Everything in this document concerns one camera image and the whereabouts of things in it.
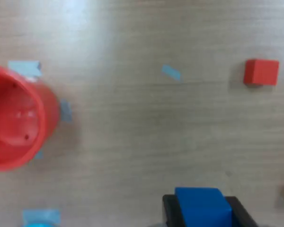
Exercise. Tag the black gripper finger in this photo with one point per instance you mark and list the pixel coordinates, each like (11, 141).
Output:
(241, 215)
(171, 208)

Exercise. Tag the blue cube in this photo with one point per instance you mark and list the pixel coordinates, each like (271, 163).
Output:
(201, 205)

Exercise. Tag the red cube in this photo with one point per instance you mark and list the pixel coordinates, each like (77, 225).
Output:
(261, 72)

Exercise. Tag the blue tape piece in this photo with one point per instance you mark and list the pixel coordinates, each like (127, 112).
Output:
(171, 72)
(39, 155)
(66, 111)
(23, 67)
(41, 215)

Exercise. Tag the red plastic cup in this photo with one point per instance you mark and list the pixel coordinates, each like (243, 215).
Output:
(14, 118)

